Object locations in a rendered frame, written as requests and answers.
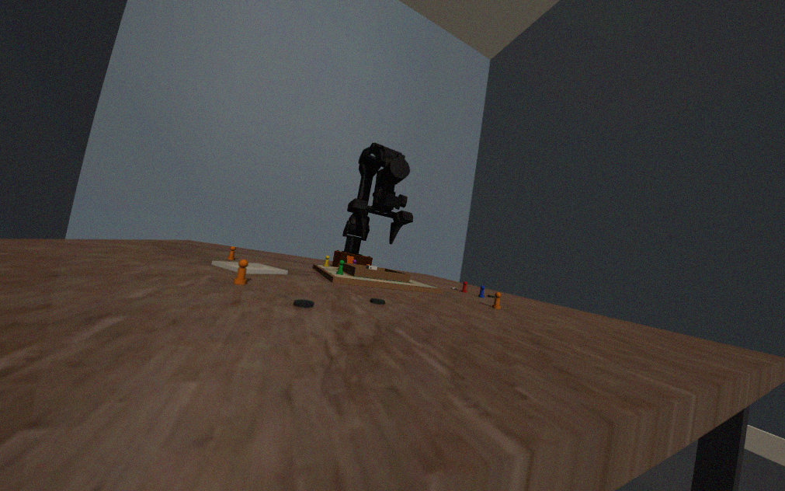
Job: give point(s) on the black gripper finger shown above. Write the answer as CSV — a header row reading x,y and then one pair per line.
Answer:
x,y
361,220
395,227

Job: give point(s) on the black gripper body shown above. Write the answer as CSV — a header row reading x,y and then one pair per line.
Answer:
x,y
362,205

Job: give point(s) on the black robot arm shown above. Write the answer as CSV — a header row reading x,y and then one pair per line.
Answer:
x,y
394,171

